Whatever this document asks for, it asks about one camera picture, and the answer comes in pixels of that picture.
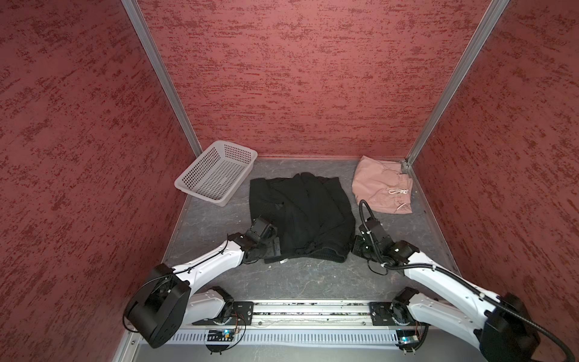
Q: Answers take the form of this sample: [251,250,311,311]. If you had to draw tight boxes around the pink shorts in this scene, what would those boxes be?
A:
[351,156,413,214]

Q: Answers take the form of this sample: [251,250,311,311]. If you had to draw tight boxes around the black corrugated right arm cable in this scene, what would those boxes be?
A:
[358,199,576,362]

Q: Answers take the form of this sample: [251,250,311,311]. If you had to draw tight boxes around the left circuit board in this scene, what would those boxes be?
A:
[207,330,235,343]

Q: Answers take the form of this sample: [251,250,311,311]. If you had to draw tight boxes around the aluminium corner post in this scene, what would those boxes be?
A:
[406,0,510,168]
[122,0,203,156]

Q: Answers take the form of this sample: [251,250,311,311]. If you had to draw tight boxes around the circuit board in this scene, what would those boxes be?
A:
[207,330,235,343]
[396,330,420,350]

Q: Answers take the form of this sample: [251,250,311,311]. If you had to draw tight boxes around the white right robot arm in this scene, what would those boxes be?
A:
[352,232,541,361]

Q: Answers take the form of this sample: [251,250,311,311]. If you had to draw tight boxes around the left aluminium corner post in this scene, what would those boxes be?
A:
[122,0,203,156]

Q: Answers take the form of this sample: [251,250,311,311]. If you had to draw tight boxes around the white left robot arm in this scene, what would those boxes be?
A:
[122,232,281,348]

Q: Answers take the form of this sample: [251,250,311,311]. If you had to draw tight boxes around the white plastic laundry basket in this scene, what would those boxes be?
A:
[174,140,258,207]

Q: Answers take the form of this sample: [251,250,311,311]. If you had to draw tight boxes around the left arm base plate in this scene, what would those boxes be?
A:
[213,301,255,326]

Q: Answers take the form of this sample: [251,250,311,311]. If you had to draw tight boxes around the black shorts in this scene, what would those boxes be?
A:
[249,172,356,263]

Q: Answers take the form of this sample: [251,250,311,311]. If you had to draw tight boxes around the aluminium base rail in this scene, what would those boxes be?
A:
[180,299,492,330]

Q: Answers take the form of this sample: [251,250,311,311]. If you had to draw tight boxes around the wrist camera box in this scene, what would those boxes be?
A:
[360,217,394,250]
[245,217,277,243]

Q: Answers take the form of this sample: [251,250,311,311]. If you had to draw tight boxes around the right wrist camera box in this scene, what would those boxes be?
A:
[360,217,394,250]

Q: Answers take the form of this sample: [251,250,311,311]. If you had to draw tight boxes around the white slotted cable duct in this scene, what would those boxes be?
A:
[168,329,397,348]

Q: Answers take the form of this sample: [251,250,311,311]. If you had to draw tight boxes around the right circuit board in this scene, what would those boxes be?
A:
[396,330,420,350]

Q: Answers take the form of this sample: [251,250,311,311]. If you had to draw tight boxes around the right aluminium corner post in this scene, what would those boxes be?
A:
[406,0,510,168]

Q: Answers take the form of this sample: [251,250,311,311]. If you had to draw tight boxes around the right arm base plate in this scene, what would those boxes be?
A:
[369,301,412,326]

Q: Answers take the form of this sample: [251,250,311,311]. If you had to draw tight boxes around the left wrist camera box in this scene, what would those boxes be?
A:
[245,217,277,243]

